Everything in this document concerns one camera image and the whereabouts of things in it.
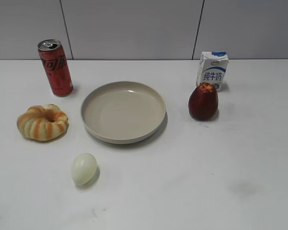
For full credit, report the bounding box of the white blue milk carton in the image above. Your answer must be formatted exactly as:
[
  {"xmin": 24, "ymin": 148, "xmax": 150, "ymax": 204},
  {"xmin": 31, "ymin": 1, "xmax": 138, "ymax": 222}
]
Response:
[{"xmin": 196, "ymin": 51, "xmax": 229, "ymax": 92}]

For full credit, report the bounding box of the white peeled egg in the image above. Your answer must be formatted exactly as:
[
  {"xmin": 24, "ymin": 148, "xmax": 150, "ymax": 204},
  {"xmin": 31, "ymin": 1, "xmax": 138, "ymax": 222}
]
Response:
[{"xmin": 71, "ymin": 153, "xmax": 97, "ymax": 185}]

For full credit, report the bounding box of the ring-shaped striped croissant bread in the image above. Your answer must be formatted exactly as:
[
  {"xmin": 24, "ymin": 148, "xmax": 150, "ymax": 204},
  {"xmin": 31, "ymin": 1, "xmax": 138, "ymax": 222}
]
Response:
[{"xmin": 16, "ymin": 104, "xmax": 69, "ymax": 141}]

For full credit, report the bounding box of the dark red wax apple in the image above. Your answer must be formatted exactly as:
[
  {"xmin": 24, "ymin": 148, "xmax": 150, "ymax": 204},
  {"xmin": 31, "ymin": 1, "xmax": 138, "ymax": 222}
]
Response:
[{"xmin": 188, "ymin": 82, "xmax": 218, "ymax": 120}]

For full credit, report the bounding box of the red cola can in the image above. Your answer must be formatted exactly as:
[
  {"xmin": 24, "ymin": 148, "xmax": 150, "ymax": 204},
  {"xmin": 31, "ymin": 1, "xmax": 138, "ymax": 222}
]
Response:
[{"xmin": 37, "ymin": 39, "xmax": 73, "ymax": 97}]

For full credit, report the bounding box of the beige round plate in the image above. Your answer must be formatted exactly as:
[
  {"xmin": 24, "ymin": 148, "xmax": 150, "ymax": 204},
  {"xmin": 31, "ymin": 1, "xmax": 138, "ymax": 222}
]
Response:
[{"xmin": 81, "ymin": 81, "xmax": 167, "ymax": 145}]

